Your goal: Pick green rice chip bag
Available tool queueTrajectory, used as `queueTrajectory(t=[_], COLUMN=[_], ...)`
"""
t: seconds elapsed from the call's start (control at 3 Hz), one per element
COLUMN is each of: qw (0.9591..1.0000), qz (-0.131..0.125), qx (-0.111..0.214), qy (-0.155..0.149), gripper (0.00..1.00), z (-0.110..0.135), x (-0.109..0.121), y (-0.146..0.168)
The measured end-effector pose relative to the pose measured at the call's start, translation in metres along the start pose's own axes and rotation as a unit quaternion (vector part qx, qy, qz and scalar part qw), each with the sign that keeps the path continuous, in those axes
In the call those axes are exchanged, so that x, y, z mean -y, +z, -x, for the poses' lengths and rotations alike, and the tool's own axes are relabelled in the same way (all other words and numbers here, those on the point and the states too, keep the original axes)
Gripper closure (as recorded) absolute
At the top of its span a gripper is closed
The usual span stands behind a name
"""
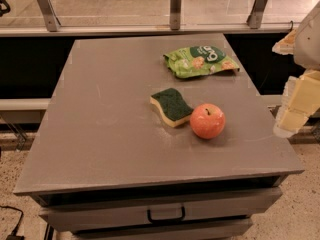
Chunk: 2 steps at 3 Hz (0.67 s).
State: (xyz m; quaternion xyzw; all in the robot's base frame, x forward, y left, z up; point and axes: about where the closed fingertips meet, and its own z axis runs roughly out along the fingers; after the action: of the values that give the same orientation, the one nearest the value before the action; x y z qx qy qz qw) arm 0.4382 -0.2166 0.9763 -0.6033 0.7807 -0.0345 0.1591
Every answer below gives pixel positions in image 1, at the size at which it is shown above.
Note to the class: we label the metal rail bracket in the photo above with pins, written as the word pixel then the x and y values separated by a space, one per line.
pixel 255 17
pixel 50 19
pixel 175 14

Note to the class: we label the right metal rail bracket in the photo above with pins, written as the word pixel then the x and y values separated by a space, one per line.
pixel 255 17

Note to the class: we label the green rice chip bag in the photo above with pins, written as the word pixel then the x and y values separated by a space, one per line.
pixel 198 61

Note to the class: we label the green and yellow sponge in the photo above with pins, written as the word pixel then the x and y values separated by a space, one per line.
pixel 173 109

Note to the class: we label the black drawer handle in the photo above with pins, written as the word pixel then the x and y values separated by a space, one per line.
pixel 166 215

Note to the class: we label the middle metal rail bracket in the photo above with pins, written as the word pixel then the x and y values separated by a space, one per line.
pixel 175 14

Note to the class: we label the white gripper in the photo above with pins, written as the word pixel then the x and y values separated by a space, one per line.
pixel 308 40

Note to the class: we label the grey lower drawer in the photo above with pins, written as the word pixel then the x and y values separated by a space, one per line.
pixel 205 230

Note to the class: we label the red apple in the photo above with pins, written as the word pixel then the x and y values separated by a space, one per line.
pixel 207 121

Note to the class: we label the left metal rail bracket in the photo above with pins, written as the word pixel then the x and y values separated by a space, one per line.
pixel 50 19

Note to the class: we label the grey cabinet drawer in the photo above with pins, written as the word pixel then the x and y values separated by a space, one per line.
pixel 146 211

